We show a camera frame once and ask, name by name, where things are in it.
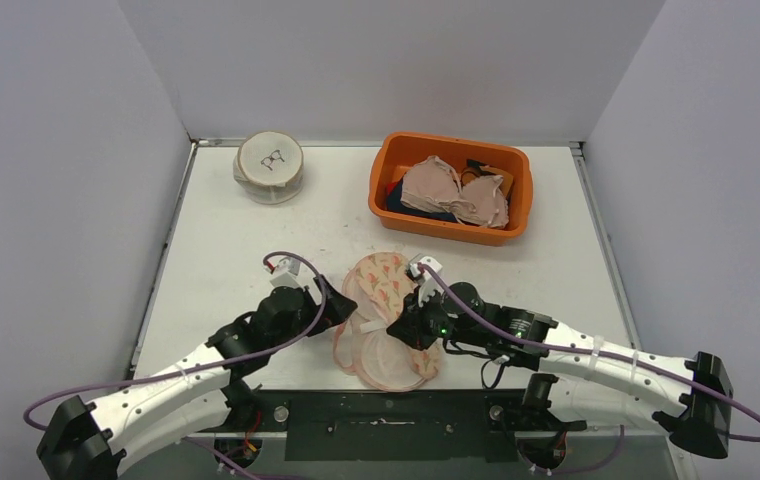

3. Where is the floral mesh laundry bag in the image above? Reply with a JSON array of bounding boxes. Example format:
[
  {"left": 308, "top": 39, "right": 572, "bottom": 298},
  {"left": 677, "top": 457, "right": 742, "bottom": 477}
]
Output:
[{"left": 333, "top": 252, "right": 443, "bottom": 392}]

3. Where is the beige pink bra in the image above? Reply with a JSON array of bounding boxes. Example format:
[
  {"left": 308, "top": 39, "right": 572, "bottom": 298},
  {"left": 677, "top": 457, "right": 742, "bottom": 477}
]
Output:
[{"left": 401, "top": 155, "right": 513, "bottom": 229}]

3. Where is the round white mesh laundry bag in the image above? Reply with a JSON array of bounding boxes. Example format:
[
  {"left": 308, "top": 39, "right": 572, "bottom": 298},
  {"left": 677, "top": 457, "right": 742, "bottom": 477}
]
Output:
[{"left": 232, "top": 131, "right": 304, "bottom": 205}]

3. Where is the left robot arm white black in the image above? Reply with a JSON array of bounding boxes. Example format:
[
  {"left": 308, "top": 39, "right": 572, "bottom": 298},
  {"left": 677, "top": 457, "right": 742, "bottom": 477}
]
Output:
[{"left": 37, "top": 276, "right": 358, "bottom": 479}]

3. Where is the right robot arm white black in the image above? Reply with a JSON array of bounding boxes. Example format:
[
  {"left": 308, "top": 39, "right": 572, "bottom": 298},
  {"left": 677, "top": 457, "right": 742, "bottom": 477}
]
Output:
[{"left": 386, "top": 282, "right": 733, "bottom": 459}]

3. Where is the navy blue garment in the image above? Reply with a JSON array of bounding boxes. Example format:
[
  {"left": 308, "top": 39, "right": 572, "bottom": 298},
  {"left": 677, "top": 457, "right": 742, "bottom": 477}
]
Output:
[{"left": 385, "top": 181, "right": 457, "bottom": 223}]

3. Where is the orange plastic bin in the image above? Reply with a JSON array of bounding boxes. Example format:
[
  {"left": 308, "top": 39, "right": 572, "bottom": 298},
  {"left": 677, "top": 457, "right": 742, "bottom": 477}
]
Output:
[{"left": 368, "top": 132, "right": 534, "bottom": 246}]

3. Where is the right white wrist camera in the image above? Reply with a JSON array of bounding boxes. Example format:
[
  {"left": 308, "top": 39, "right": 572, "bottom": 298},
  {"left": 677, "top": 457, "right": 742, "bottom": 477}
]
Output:
[{"left": 406, "top": 255, "right": 443, "bottom": 304}]

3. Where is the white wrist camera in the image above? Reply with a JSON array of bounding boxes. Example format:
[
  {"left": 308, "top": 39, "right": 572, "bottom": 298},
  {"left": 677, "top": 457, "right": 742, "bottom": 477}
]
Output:
[
  {"left": 406, "top": 255, "right": 443, "bottom": 304},
  {"left": 269, "top": 257, "right": 302, "bottom": 289}
]

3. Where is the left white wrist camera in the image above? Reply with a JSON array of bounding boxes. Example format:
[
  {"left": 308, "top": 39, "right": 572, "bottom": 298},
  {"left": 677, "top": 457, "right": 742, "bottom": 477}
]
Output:
[{"left": 269, "top": 257, "right": 302, "bottom": 289}]

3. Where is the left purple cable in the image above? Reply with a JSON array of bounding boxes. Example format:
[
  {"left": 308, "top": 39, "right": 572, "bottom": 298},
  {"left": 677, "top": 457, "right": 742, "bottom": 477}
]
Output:
[{"left": 23, "top": 251, "right": 328, "bottom": 432}]

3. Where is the purple cable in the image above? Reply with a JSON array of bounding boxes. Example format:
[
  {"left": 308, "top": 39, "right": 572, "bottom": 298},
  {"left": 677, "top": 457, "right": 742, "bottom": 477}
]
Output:
[
  {"left": 417, "top": 262, "right": 760, "bottom": 443},
  {"left": 23, "top": 251, "right": 328, "bottom": 432}
]

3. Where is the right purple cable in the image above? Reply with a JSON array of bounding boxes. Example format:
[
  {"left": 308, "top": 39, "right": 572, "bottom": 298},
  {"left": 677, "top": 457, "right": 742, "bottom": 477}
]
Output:
[{"left": 417, "top": 262, "right": 760, "bottom": 443}]

